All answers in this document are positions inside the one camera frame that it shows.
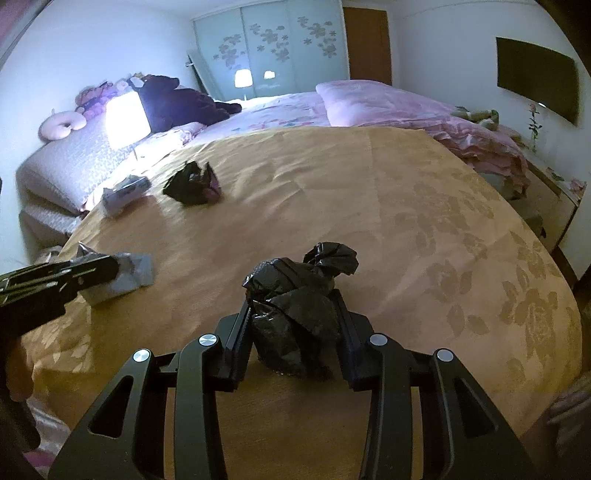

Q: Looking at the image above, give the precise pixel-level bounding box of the pink ring pillow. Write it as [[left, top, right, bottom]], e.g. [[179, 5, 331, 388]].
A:
[[39, 110, 88, 140]]

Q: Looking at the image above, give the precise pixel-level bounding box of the yellow patterned blanket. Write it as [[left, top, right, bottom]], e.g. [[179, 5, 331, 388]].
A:
[[21, 124, 583, 480]]

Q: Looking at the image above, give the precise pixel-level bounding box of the printed plastic packet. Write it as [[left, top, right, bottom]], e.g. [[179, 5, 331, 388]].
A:
[[102, 175, 152, 217]]

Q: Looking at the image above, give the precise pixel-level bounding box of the grey pillow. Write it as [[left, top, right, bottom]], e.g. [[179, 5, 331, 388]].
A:
[[16, 117, 139, 215]]

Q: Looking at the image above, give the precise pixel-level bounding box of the white low cabinet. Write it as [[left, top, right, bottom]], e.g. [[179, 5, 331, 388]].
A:
[[522, 154, 583, 278]]

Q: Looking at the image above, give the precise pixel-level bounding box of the pink artificial flower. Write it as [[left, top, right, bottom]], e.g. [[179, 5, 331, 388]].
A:
[[527, 102, 544, 153]]

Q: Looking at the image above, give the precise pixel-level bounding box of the white table lamp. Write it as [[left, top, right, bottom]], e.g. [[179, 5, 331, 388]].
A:
[[105, 91, 152, 151]]

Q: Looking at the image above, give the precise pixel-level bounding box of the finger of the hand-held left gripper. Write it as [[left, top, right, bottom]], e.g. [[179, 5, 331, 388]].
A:
[[60, 255, 118, 295]]

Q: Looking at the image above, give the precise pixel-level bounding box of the black bag with pink scraps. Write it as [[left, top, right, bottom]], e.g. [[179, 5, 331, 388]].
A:
[[163, 161, 222, 206]]

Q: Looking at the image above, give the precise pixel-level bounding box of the grey plastic packet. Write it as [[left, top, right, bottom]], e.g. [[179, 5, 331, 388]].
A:
[[76, 242, 155, 305]]

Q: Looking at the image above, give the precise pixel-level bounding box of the beige stuffed toy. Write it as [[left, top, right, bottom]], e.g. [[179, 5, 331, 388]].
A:
[[451, 106, 502, 129]]

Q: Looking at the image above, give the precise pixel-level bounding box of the person's left hand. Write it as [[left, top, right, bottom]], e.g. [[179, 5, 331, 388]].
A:
[[4, 340, 36, 402]]

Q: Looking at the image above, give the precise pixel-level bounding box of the dark plush toy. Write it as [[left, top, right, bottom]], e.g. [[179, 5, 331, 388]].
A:
[[139, 74, 243, 132]]

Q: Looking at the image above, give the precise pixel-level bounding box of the floral bedsheet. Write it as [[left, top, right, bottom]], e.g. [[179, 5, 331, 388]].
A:
[[81, 91, 333, 213]]

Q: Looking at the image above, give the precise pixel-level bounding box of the large black plastic bag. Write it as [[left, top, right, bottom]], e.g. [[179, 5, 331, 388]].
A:
[[242, 241, 360, 377]]

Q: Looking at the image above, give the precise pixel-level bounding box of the brown wooden door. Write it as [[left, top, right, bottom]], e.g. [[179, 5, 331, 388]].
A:
[[342, 7, 393, 86]]

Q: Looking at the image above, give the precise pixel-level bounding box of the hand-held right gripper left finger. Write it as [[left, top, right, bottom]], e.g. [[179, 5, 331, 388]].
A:
[[48, 301, 254, 480]]

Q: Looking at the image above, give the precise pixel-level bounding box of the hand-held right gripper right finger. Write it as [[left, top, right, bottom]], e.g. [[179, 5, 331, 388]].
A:
[[335, 291, 532, 480]]

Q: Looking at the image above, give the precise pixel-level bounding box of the pink quilt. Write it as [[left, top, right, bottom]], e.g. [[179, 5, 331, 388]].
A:
[[315, 79, 529, 195]]

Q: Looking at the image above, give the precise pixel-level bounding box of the black wall television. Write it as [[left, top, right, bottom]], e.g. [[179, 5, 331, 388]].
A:
[[496, 37, 580, 125]]

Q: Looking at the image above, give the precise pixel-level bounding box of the flower patterned wardrobe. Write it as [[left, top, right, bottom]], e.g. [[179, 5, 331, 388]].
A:
[[191, 0, 350, 101]]

